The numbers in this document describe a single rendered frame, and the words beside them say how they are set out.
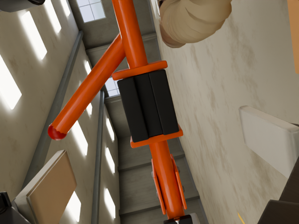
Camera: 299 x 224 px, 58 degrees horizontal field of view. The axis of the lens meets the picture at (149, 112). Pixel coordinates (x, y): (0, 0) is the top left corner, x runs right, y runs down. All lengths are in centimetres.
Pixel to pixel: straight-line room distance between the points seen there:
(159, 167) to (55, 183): 16
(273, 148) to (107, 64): 21
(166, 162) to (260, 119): 17
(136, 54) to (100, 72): 5
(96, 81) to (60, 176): 16
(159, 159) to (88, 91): 11
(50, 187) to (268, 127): 13
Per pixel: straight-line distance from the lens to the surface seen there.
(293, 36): 59
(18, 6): 35
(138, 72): 28
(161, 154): 31
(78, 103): 32
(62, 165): 19
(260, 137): 18
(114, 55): 31
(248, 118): 19
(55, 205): 17
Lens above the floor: 123
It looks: 1 degrees up
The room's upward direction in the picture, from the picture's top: 104 degrees counter-clockwise
